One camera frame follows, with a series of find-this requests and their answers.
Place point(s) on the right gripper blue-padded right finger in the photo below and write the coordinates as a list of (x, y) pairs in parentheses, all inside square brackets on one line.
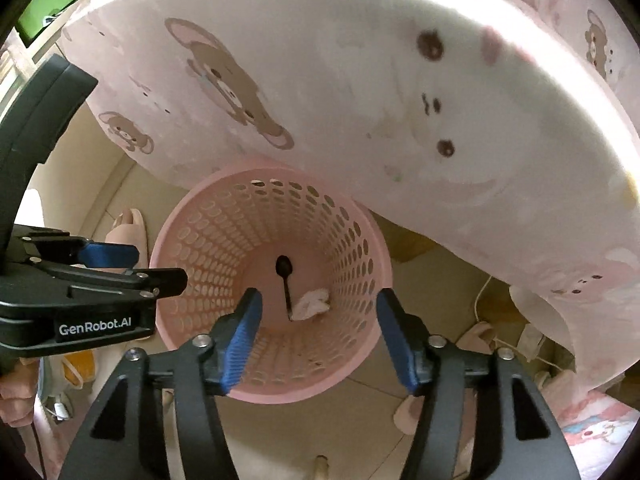
[(516, 435)]

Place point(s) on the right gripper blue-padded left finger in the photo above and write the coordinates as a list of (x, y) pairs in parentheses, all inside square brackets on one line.
[(122, 436)]

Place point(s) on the person's left hand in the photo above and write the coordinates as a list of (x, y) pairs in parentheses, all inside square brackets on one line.
[(18, 391)]

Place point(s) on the black plastic spoon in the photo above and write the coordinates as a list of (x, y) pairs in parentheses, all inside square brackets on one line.
[(284, 269)]

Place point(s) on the pink bear-print chair cover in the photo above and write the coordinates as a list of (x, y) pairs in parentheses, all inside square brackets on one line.
[(505, 130)]

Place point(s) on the white tissue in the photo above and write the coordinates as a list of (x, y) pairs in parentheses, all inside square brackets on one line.
[(311, 304)]

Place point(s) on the pink slipper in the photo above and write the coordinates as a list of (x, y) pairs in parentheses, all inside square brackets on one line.
[(129, 229)]

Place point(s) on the pink plastic waste basket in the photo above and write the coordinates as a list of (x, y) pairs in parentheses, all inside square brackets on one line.
[(227, 234)]

